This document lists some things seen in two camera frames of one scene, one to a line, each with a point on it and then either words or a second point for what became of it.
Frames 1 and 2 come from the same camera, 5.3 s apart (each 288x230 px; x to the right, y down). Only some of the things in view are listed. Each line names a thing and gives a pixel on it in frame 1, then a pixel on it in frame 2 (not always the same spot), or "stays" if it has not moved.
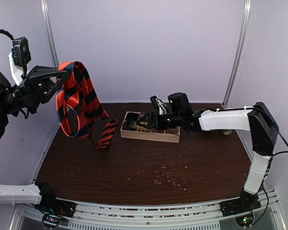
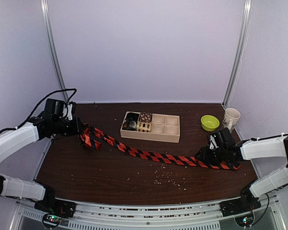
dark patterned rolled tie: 129,125 stays
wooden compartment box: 172,135 stays
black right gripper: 150,120 → 204,156
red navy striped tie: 79,109 → 94,137
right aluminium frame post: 246,23 stays
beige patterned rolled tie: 140,128 stays
